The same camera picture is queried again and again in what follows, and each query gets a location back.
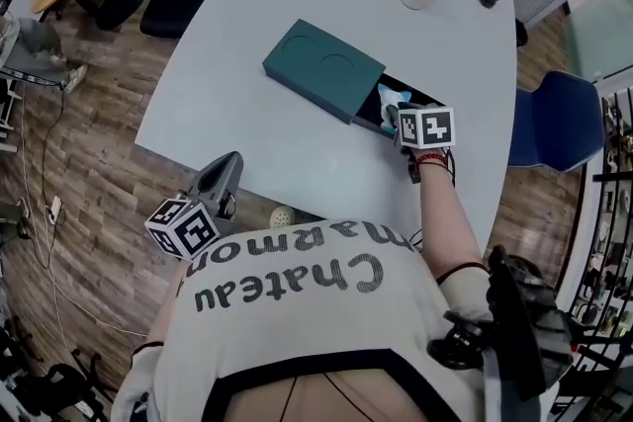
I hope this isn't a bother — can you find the black shoulder strap rig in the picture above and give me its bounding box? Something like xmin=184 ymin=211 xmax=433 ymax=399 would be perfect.
xmin=426 ymin=245 xmax=576 ymax=404

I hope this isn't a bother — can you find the black chair with star base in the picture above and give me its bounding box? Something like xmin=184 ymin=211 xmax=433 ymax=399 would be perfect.
xmin=0 ymin=315 xmax=116 ymax=422

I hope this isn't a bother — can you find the blue chair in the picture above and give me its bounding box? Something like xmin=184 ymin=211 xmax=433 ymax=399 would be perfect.
xmin=507 ymin=70 xmax=606 ymax=174

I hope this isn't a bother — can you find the person's white printed t-shirt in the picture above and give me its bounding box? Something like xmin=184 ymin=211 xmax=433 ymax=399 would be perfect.
xmin=112 ymin=216 xmax=496 ymax=422

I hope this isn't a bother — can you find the blue and white packet item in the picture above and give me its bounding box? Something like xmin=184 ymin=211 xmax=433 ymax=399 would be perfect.
xmin=376 ymin=83 xmax=414 ymax=135

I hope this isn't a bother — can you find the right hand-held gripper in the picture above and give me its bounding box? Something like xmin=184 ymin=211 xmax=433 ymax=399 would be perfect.
xmin=383 ymin=102 xmax=456 ymax=185

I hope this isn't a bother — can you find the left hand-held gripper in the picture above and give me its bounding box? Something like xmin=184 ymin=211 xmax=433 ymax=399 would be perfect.
xmin=144 ymin=151 xmax=244 ymax=262

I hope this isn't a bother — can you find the person's right forearm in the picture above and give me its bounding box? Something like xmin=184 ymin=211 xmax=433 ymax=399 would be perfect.
xmin=414 ymin=147 xmax=490 ymax=284

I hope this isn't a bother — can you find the white floor cable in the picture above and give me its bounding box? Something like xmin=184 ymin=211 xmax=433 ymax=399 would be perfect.
xmin=17 ymin=86 xmax=149 ymax=338

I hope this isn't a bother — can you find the teal cardboard box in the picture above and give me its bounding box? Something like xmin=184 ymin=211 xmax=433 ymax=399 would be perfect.
xmin=261 ymin=18 xmax=447 ymax=142

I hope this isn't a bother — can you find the black metal display shelf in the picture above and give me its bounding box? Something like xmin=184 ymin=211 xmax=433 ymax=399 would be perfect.
xmin=566 ymin=86 xmax=633 ymax=422

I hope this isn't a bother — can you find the person's white perforated shoe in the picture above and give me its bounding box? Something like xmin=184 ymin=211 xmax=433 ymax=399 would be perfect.
xmin=269 ymin=206 xmax=297 ymax=229

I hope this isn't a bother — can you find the white power strip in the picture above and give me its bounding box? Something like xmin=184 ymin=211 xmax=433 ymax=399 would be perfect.
xmin=45 ymin=195 xmax=63 ymax=225

